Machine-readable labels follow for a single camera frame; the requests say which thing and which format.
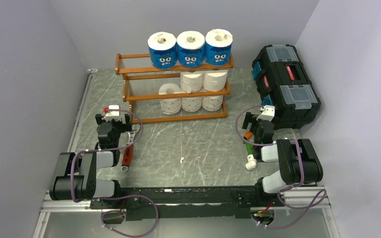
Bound white roll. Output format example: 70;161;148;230
182;97;202;113
201;95;223;112
180;72;203;93
159;83;182;115

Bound white roll sideways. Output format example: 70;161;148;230
202;69;228;92

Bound orange wooden two-tier shelf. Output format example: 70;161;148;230
115;53;234;111

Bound blue roll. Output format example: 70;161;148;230
147;32;177;70
177;31;205;68
205;29;233;66

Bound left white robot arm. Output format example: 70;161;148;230
49;114;132;208

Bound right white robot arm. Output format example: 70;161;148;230
242;109;323;206

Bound green and white pipe fitting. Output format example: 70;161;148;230
244;142;257;171

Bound black plastic toolbox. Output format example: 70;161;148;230
252;44;321;129

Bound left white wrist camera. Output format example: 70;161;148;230
103;105;121;121

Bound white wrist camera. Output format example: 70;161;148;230
256;105;275;121
103;105;121;121

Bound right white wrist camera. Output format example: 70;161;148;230
256;105;275;121

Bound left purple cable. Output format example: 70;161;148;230
69;109;160;238

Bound purple cable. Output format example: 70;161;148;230
69;109;160;238
235;105;327;230

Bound red handled tool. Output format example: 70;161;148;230
121;130;136;173

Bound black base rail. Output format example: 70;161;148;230
90;183;282;221

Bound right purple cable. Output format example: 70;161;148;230
235;105;327;230

